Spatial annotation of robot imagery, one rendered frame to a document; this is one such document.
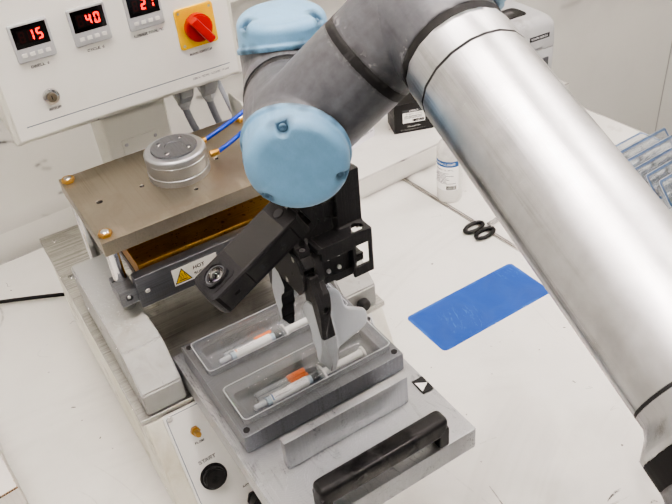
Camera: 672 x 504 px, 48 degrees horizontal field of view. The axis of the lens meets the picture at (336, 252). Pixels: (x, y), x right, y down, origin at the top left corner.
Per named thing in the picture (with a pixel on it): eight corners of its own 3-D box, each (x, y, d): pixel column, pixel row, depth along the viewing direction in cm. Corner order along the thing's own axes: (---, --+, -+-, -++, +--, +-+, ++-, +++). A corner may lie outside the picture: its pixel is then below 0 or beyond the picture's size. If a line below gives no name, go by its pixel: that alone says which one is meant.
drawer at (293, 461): (178, 378, 93) (164, 332, 88) (330, 305, 102) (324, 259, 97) (297, 562, 73) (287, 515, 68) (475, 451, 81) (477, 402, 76)
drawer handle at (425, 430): (314, 505, 73) (309, 480, 71) (437, 431, 79) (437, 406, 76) (325, 520, 72) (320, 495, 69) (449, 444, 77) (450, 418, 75)
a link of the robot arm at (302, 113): (329, 57, 47) (317, -2, 55) (214, 175, 51) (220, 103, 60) (414, 132, 50) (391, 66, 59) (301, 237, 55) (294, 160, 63)
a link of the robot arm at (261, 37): (229, 36, 57) (231, -2, 63) (251, 163, 63) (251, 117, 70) (333, 25, 57) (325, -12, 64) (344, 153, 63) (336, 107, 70)
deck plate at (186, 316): (40, 242, 121) (38, 237, 120) (235, 168, 134) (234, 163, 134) (142, 427, 89) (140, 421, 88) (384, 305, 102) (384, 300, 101)
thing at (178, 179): (65, 214, 109) (35, 135, 101) (256, 143, 121) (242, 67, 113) (122, 304, 92) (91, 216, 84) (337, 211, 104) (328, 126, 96)
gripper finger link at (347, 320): (384, 358, 78) (362, 277, 75) (336, 383, 76) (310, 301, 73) (369, 349, 81) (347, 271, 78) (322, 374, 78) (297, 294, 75)
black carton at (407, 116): (387, 122, 169) (386, 94, 165) (425, 115, 170) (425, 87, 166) (394, 134, 164) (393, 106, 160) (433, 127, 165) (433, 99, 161)
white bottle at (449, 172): (444, 187, 155) (444, 124, 146) (466, 193, 152) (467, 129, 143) (432, 199, 151) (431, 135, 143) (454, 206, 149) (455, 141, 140)
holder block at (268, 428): (185, 361, 90) (180, 346, 88) (327, 293, 98) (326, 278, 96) (247, 454, 79) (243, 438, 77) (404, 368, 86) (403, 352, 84)
